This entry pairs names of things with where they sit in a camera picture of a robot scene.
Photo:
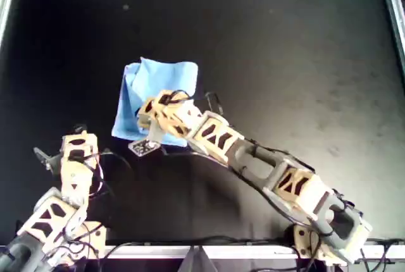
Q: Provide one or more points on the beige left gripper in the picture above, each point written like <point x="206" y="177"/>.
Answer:
<point x="91" y="142"/>

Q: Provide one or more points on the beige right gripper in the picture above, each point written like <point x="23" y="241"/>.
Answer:
<point x="155" y="117"/>

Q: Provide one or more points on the blue microfibre cloth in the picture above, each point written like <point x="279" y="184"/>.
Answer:
<point x="164" y="76"/>

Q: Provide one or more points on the beige and grey right arm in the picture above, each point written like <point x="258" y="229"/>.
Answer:
<point x="316" y="186"/>

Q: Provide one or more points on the beige and grey left arm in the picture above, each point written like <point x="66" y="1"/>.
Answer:
<point x="77" y="174"/>

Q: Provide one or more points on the grey triangular stand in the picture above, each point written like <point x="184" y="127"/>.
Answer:
<point x="197" y="262"/>

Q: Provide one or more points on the grey camera bracket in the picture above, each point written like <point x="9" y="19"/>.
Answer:
<point x="155" y="133"/>

